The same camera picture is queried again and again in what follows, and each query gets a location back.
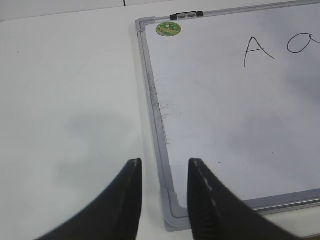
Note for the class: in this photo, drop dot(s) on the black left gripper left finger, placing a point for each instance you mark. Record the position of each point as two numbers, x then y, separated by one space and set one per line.
113 215

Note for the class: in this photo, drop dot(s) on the white board with grey frame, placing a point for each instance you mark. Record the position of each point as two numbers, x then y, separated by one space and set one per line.
238 88

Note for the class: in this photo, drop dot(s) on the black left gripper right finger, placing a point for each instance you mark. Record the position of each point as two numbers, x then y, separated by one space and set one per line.
215 213

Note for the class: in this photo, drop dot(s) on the black and silver hanging clip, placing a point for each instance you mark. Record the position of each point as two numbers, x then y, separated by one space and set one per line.
186 15

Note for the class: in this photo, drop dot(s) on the round green magnet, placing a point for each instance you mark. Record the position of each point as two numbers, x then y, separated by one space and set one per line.
168 29

